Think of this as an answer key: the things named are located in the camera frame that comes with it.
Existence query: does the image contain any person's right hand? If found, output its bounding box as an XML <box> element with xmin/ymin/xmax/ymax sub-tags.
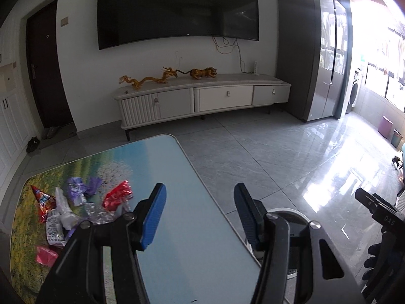
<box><xmin>363</xmin><ymin>243</ymin><xmax>385</xmax><ymax>289</ymax></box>

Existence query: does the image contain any golden tiger figurine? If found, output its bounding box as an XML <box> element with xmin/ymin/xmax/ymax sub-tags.
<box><xmin>189</xmin><ymin>67</ymin><xmax>217</xmax><ymax>80</ymax></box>

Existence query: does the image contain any red snack bag blue logo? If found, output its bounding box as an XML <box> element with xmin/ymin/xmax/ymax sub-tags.
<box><xmin>31</xmin><ymin>185</ymin><xmax>57</xmax><ymax>224</ymax></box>

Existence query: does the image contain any white wall cupboard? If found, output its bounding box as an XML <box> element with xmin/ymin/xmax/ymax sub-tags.
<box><xmin>0</xmin><ymin>63</ymin><xmax>33</xmax><ymax>185</ymax></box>

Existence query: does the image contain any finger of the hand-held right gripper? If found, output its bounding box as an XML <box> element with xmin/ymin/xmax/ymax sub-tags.
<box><xmin>372</xmin><ymin>193</ymin><xmax>405</xmax><ymax>212</ymax></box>
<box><xmin>354</xmin><ymin>188</ymin><xmax>400</xmax><ymax>220</ymax></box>

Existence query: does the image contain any landscape print table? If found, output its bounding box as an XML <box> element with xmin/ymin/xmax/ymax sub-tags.
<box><xmin>9</xmin><ymin>134</ymin><xmax>264</xmax><ymax>304</ymax></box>

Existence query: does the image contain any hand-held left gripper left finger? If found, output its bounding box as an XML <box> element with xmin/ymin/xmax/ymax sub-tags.
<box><xmin>35</xmin><ymin>192</ymin><xmax>167</xmax><ymax>304</ymax></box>

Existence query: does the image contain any round bin with black liner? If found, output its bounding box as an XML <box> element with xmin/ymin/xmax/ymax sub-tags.
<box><xmin>250</xmin><ymin>208</ymin><xmax>317</xmax><ymax>280</ymax></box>

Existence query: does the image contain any white washing machine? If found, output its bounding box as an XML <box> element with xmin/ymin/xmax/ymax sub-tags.
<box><xmin>346</xmin><ymin>69</ymin><xmax>368</xmax><ymax>115</ymax></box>

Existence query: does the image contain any grey refrigerator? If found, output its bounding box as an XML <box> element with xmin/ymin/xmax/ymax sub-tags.
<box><xmin>277</xmin><ymin>0</ymin><xmax>355</xmax><ymax>123</ymax></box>

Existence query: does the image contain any golden dragon figurine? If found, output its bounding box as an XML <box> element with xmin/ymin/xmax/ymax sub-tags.
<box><xmin>119</xmin><ymin>66</ymin><xmax>178</xmax><ymax>90</ymax></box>

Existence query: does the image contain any purple wrapper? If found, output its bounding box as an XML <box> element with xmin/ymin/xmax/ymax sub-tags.
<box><xmin>66</xmin><ymin>177</ymin><xmax>102</xmax><ymax>206</ymax></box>

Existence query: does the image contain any grey cable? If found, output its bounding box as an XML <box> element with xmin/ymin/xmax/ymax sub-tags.
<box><xmin>236</xmin><ymin>38</ymin><xmax>251</xmax><ymax>74</ymax></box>

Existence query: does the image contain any white wall cabinet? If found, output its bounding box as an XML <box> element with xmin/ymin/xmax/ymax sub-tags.
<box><xmin>0</xmin><ymin>16</ymin><xmax>20</xmax><ymax>67</ymax></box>

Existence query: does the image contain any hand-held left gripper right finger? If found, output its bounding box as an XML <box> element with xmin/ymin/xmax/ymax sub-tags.
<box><xmin>233</xmin><ymin>192</ymin><xmax>364</xmax><ymax>304</ymax></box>

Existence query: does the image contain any black wall television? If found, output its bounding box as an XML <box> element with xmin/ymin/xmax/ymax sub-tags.
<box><xmin>96</xmin><ymin>0</ymin><xmax>260</xmax><ymax>50</ymax></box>

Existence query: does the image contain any pink bin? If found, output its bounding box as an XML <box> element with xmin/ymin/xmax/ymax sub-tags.
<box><xmin>378</xmin><ymin>116</ymin><xmax>394</xmax><ymax>139</ymax></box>

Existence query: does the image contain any shiny red wrapper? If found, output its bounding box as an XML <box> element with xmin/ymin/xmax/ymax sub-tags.
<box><xmin>103</xmin><ymin>180</ymin><xmax>133</xmax><ymax>212</ymax></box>

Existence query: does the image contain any brown doormat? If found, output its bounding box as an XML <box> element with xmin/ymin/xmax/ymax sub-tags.
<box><xmin>39</xmin><ymin>129</ymin><xmax>78</xmax><ymax>149</ymax></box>

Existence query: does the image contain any white printed packet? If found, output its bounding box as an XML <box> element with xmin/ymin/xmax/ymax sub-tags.
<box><xmin>46</xmin><ymin>215</ymin><xmax>69</xmax><ymax>247</ymax></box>

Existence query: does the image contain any bright window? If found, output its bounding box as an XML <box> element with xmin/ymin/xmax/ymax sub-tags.
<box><xmin>361</xmin><ymin>22</ymin><xmax>405</xmax><ymax>112</ymax></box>

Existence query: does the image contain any teal bin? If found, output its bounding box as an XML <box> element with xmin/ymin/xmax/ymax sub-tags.
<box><xmin>391</xmin><ymin>128</ymin><xmax>404</xmax><ymax>149</ymax></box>

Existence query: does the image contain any white television cabinet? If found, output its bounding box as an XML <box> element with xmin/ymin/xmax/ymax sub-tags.
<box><xmin>113</xmin><ymin>73</ymin><xmax>292</xmax><ymax>142</ymax></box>

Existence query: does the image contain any clear crinkled wrapper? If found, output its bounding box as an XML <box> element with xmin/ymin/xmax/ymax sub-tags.
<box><xmin>84</xmin><ymin>203</ymin><xmax>120</xmax><ymax>226</ymax></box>

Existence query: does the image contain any pink wrapper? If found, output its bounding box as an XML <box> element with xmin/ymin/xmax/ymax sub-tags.
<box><xmin>36</xmin><ymin>245</ymin><xmax>59</xmax><ymax>267</ymax></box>

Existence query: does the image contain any dark brown door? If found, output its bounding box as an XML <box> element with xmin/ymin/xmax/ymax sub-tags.
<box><xmin>26</xmin><ymin>0</ymin><xmax>75</xmax><ymax>130</ymax></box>

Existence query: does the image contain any white plastic wrapper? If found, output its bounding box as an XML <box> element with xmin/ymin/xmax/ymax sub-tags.
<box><xmin>54</xmin><ymin>187</ymin><xmax>83</xmax><ymax>230</ymax></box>

